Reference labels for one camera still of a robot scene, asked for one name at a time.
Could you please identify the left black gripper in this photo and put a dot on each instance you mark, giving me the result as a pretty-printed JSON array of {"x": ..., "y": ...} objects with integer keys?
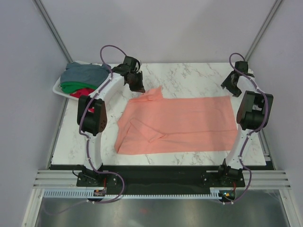
[{"x": 139, "y": 87}]

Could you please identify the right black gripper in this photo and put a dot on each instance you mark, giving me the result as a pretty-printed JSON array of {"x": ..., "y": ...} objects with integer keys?
[{"x": 236, "y": 92}]

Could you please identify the salmon pink t shirt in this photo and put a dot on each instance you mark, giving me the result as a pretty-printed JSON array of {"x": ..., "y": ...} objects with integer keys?
[{"x": 152, "y": 124}]

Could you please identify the white plastic laundry basket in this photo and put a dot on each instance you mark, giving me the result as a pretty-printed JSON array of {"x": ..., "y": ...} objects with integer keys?
[{"x": 61, "y": 92}]

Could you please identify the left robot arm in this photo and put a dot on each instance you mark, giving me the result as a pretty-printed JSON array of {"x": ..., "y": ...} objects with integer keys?
[{"x": 92, "y": 114}]

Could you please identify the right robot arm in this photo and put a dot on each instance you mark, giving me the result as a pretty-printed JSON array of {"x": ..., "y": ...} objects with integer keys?
[{"x": 252, "y": 116}]

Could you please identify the grey blue t shirt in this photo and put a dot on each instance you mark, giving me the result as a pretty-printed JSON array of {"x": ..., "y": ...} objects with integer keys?
[{"x": 86, "y": 73}]

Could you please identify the red t shirt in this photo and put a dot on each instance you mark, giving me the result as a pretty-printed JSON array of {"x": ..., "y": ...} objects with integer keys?
[{"x": 82, "y": 92}]

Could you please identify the green t shirt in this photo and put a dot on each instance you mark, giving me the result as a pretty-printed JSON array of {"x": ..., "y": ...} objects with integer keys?
[{"x": 72, "y": 87}]

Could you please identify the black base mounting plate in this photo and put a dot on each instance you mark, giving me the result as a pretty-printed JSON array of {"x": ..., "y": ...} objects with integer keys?
[{"x": 157, "y": 179}]

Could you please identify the right aluminium frame post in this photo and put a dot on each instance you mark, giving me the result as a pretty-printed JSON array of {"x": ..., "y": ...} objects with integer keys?
[{"x": 264, "y": 27}]

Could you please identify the aluminium frame post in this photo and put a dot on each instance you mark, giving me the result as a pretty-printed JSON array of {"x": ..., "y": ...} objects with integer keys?
[
  {"x": 264, "y": 27},
  {"x": 52, "y": 28}
]

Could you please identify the left aluminium frame post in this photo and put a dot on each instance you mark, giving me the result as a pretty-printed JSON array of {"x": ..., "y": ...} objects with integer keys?
[{"x": 52, "y": 28}]

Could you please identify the white slotted cable duct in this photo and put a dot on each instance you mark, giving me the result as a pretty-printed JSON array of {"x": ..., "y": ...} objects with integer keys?
[{"x": 93, "y": 194}]

